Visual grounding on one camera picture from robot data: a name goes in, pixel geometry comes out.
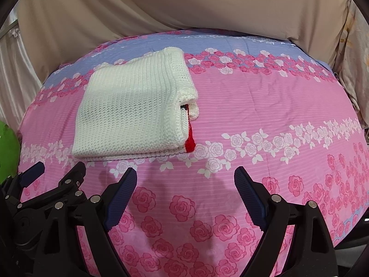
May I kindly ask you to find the white satin curtain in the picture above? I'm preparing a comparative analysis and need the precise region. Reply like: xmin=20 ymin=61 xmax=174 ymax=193
xmin=0 ymin=32 xmax=44 ymax=130

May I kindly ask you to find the white knit sweater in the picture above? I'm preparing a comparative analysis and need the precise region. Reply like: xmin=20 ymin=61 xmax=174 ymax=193
xmin=71 ymin=47 xmax=200 ymax=161

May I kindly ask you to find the beige cloth backdrop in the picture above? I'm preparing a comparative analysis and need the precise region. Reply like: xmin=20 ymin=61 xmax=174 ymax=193
xmin=16 ymin=0 xmax=351 ymax=72

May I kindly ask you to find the pink rose-print bedsheet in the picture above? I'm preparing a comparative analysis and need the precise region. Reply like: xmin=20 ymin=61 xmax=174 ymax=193
xmin=17 ymin=29 xmax=369 ymax=277

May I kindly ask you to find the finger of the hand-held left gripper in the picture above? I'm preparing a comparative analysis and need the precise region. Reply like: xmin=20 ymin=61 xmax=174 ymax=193
xmin=2 ymin=162 xmax=45 ymax=202
xmin=17 ymin=162 xmax=87 ymax=209

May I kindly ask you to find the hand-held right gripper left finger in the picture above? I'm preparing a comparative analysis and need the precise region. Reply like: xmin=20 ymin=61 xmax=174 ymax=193
xmin=39 ymin=167 xmax=138 ymax=277

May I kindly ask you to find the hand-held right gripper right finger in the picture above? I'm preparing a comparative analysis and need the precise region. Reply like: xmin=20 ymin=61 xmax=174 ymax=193
xmin=234 ymin=166 xmax=338 ymax=277

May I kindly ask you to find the green object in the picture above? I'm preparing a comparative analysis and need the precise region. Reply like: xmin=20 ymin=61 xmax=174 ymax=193
xmin=0 ymin=121 xmax=21 ymax=184

